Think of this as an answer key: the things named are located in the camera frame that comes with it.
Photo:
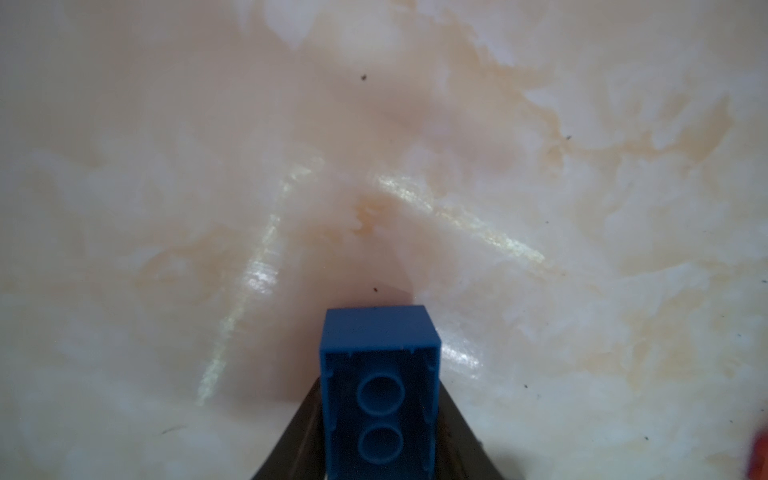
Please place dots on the red long lego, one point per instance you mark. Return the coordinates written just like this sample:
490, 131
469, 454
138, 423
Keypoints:
757, 468

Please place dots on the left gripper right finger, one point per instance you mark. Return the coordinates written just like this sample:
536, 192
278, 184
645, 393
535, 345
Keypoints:
459, 454

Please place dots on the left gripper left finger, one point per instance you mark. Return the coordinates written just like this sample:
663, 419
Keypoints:
299, 453

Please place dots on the blue lego brick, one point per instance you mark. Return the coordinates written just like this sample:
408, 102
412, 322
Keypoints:
379, 372

